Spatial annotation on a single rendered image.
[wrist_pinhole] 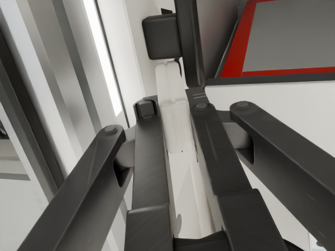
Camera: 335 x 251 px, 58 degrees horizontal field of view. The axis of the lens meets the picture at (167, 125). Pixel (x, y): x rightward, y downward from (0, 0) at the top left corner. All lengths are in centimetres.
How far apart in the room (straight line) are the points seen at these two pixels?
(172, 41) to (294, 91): 20
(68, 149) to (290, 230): 40
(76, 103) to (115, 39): 5
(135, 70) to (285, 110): 23
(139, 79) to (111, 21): 4
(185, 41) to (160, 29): 2
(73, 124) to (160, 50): 8
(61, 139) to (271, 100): 27
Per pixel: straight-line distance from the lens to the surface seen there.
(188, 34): 20
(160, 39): 20
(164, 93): 16
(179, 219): 36
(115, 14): 19
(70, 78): 16
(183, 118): 15
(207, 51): 51
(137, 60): 20
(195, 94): 17
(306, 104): 38
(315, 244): 48
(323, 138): 41
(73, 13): 17
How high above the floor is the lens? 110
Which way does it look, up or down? 55 degrees down
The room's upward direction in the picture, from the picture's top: 151 degrees counter-clockwise
